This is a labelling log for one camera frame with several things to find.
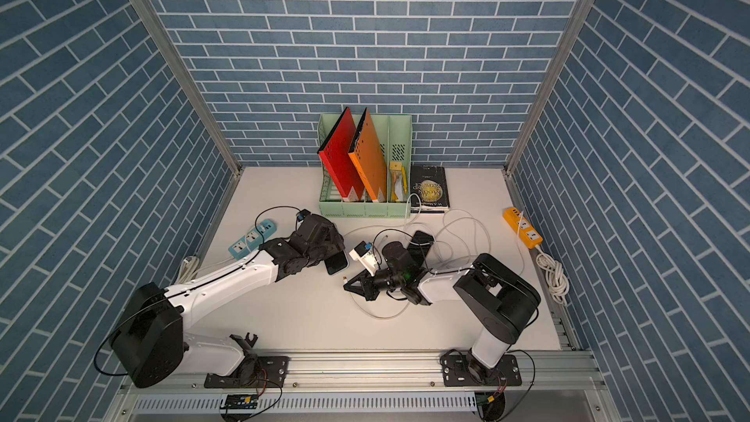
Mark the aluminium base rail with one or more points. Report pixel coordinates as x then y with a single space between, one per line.
387 386

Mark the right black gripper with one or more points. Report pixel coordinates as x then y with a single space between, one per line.
367 289

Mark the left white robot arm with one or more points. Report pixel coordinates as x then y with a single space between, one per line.
152 340

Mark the yellow packet in organizer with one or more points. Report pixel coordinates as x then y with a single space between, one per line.
398 182

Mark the orange box folder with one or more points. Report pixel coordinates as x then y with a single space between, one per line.
367 157

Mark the red box folder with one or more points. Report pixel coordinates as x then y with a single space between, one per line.
334 154

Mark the phone with orange case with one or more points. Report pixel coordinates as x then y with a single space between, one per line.
419 246

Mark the phone with mint case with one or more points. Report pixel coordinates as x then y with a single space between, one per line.
335 262

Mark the teal power strip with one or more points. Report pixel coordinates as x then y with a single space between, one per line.
253 239

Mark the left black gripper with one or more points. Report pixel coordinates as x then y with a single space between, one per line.
335 242

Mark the black book with gold moon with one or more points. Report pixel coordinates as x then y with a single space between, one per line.
429 185

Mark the green file organizer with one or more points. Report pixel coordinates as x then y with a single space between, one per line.
395 136

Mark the orange power strip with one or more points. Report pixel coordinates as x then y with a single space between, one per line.
523 229

